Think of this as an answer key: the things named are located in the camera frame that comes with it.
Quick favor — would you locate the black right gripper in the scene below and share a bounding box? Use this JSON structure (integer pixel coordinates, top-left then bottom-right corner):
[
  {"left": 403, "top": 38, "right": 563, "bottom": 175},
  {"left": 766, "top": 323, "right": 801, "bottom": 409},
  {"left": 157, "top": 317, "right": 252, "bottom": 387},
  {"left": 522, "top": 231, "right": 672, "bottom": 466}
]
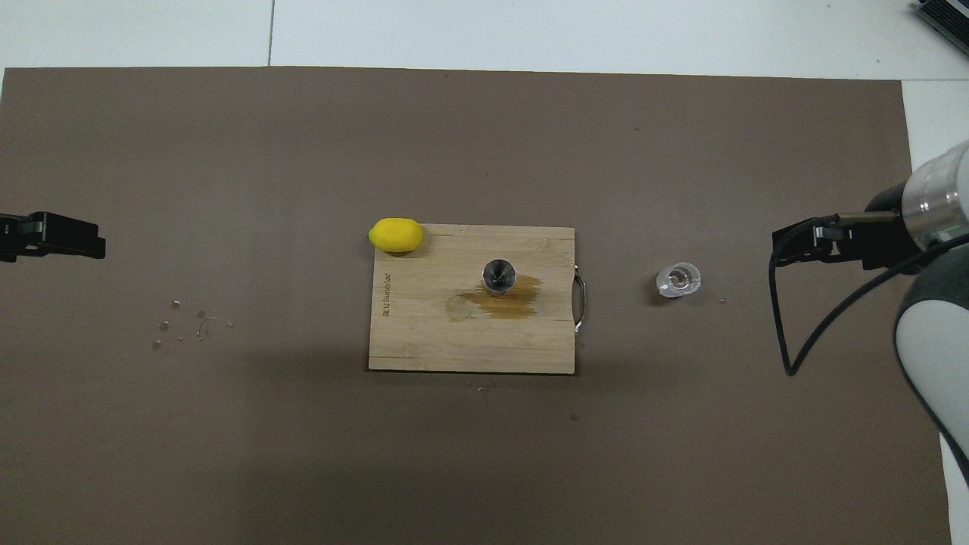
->
[{"left": 773, "top": 184, "right": 921, "bottom": 272}]

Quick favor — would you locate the clear glass cup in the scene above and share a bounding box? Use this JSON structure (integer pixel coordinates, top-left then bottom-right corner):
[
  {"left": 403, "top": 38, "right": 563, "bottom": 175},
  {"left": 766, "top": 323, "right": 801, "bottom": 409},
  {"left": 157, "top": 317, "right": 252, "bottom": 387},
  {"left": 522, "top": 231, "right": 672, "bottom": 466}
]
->
[{"left": 656, "top": 262, "right": 702, "bottom": 299}]

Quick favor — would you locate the steel double jigger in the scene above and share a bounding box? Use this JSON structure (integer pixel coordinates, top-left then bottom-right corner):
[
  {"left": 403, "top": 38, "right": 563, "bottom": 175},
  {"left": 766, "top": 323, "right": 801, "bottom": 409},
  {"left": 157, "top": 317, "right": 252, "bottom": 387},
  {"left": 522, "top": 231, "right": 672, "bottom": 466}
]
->
[{"left": 482, "top": 258, "right": 518, "bottom": 294}]

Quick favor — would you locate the grey ribbed device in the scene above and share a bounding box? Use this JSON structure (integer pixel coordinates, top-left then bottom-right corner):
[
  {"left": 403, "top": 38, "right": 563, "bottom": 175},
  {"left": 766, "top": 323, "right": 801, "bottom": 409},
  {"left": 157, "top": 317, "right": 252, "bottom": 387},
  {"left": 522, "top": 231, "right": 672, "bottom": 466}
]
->
[{"left": 912, "top": 0, "right": 969, "bottom": 58}]

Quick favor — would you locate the brown table mat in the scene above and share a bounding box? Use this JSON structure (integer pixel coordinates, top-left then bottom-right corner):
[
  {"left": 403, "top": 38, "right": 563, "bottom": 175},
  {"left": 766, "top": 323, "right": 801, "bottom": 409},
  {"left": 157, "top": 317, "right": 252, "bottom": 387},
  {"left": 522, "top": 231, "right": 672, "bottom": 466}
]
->
[{"left": 0, "top": 67, "right": 952, "bottom": 545}]

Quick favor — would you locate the yellow lemon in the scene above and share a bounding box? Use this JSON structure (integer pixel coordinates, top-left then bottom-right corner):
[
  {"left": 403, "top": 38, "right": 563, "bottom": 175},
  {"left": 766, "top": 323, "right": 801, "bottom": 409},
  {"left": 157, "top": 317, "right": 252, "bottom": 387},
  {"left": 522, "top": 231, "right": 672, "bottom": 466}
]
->
[{"left": 368, "top": 217, "right": 425, "bottom": 253}]

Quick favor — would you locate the wooden cutting board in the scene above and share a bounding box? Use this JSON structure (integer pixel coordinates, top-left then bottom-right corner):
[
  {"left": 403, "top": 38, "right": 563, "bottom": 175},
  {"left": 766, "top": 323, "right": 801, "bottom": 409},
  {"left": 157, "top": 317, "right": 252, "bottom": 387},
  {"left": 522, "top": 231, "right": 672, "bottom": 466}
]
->
[{"left": 368, "top": 223, "right": 587, "bottom": 375}]

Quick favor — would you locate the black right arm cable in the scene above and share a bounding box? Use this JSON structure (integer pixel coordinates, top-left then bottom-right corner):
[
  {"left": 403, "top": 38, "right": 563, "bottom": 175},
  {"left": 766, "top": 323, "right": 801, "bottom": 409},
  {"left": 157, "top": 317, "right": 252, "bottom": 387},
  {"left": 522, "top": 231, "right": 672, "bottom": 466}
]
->
[{"left": 768, "top": 214, "right": 969, "bottom": 377}]

